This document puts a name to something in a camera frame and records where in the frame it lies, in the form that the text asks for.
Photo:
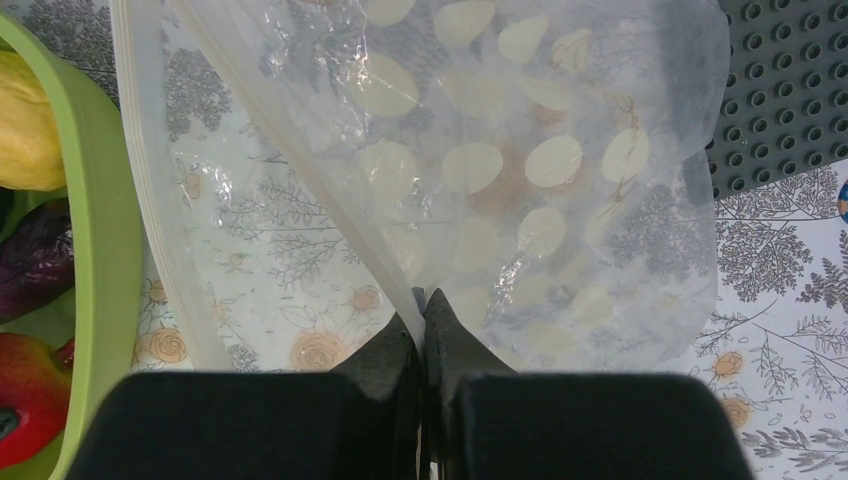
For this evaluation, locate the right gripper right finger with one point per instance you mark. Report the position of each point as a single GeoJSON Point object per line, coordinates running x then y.
{"type": "Point", "coordinates": [484, 420]}

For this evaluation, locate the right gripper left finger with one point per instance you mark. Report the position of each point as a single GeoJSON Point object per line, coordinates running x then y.
{"type": "Point", "coordinates": [358, 420]}

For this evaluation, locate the clear zip top bag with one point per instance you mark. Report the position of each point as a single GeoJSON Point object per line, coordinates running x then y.
{"type": "Point", "coordinates": [307, 169]}

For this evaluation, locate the red apple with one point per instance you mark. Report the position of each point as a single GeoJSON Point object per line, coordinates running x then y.
{"type": "Point", "coordinates": [36, 383]}

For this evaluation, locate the purple eggplant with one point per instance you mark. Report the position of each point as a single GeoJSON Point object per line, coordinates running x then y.
{"type": "Point", "coordinates": [37, 260]}

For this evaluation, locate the green plastic tray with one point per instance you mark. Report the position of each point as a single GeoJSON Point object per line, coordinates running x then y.
{"type": "Point", "coordinates": [101, 313]}

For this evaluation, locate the yellow lemon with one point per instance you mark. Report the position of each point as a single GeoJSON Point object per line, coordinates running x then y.
{"type": "Point", "coordinates": [31, 156]}

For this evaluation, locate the grey building baseplate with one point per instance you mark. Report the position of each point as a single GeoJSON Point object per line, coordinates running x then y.
{"type": "Point", "coordinates": [784, 110]}

